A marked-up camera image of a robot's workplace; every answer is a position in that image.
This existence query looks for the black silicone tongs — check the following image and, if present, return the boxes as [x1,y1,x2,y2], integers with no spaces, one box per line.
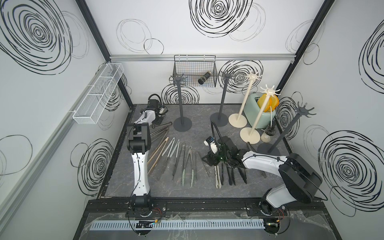
[220,163,236,186]

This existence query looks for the dark grey rack stand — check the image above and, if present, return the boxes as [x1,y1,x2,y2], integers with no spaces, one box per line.
[173,76,192,132]
[258,103,316,156]
[210,73,233,127]

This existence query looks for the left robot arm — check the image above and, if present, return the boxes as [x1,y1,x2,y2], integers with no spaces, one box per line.
[127,94,164,212]

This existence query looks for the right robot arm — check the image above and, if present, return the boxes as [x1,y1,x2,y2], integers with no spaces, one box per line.
[203,136,323,216]

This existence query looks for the green tipped tongs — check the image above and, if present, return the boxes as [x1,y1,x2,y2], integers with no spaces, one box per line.
[182,146,195,187]

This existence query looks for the cream tipped tongs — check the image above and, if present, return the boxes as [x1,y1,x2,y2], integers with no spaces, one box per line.
[215,166,222,189]

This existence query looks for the cream rack stand front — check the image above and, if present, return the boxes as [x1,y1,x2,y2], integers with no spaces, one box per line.
[240,85,280,144]

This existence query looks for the cream rack stand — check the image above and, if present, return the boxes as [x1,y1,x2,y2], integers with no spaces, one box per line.
[228,74,260,128]
[240,85,280,144]

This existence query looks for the cream rack stand rear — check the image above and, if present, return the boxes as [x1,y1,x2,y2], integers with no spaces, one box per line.
[228,74,260,128]

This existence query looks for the dark cylinder in basket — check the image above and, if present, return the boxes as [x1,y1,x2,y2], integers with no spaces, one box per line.
[198,72,212,85]

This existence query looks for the black ring tongs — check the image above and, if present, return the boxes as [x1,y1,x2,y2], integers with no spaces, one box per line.
[237,168,248,184]

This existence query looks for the black wire basket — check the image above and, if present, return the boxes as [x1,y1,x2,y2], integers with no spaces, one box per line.
[172,55,218,88]

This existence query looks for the white wire shelf basket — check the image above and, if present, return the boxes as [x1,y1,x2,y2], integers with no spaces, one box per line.
[73,63,124,125]

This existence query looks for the grey cable duct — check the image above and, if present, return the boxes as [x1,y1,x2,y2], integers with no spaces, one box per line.
[90,219,265,231]

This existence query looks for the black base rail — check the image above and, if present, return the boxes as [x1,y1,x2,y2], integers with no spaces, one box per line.
[85,197,326,217]

